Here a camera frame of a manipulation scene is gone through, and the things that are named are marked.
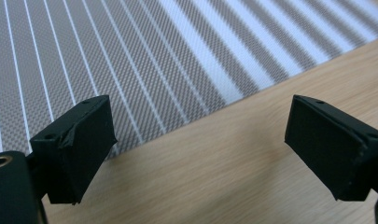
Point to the grey striped woven mat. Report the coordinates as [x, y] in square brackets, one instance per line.
[140, 62]

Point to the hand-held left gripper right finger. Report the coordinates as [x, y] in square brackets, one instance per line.
[329, 146]

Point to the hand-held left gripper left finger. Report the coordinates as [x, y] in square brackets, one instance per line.
[74, 149]

